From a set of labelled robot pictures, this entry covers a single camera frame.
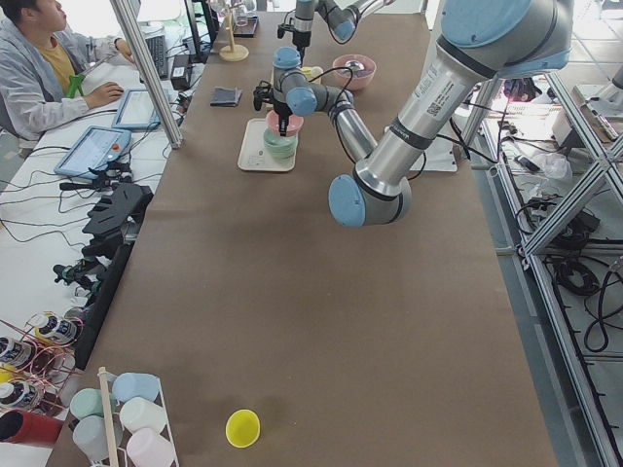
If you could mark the blue teach pendant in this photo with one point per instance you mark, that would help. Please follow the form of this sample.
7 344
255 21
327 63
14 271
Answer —
136 112
93 151

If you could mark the large pink ice bowl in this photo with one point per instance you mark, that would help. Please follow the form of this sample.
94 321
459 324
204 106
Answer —
349 82

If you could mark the black stand rack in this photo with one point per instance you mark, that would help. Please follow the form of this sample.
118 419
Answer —
113 224

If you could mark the near blue teach pendant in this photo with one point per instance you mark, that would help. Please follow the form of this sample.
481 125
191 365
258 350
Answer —
93 151

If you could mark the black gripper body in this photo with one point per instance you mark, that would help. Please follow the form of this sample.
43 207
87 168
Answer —
281 108
300 39

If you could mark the cream rabbit tray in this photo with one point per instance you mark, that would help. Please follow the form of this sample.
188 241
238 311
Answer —
252 154

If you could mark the seated person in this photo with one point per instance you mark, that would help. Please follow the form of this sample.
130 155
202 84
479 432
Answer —
40 54

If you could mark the red cylinder can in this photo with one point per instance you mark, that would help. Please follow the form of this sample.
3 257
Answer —
30 429

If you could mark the white wire cup rack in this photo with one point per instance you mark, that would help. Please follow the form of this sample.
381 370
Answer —
116 434

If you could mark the far blue teach pendant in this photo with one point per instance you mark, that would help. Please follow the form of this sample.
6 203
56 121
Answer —
136 112

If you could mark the small pink bowl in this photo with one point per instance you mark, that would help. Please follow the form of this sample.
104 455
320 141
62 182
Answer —
294 124

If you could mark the aluminium frame post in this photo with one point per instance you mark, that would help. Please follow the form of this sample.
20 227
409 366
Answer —
127 20

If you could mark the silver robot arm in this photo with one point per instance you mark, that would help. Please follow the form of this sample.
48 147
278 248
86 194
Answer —
342 23
479 41

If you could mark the pink cup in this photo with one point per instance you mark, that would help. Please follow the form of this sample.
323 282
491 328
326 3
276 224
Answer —
147 448

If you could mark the green cup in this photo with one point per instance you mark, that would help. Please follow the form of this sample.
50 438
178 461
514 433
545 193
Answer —
86 402

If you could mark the blue cup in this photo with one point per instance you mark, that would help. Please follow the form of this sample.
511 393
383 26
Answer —
130 385

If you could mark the black keyboard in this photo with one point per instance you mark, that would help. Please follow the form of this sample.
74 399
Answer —
157 48

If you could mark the grey folded cloth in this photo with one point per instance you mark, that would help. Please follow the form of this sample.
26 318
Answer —
225 97

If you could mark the wooden cup tree stand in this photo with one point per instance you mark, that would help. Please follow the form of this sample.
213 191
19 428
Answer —
233 52

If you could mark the grey cup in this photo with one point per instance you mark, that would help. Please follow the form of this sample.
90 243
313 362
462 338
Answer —
89 435

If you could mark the stacked green bowls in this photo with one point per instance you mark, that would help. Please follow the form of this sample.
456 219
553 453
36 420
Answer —
279 147

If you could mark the metal ice scoop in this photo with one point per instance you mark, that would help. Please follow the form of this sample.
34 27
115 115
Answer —
354 68

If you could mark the white cup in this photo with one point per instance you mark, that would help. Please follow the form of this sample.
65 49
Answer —
138 413

